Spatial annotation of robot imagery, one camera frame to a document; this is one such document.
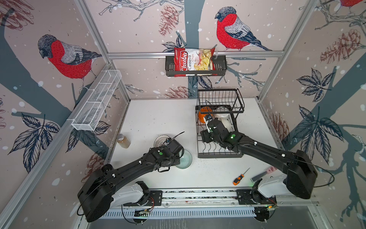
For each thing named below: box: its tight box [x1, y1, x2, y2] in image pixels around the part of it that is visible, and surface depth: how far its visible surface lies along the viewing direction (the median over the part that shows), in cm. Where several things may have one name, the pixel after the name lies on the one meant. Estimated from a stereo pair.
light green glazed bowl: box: [175, 149, 193, 170], surface depth 85 cm
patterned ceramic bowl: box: [153, 134, 172, 148], surface depth 90 cm
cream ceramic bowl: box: [220, 118, 233, 133], surface depth 94 cm
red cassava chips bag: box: [173, 47, 218, 78], surface depth 89 cm
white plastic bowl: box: [213, 113, 230, 120], surface depth 103 cm
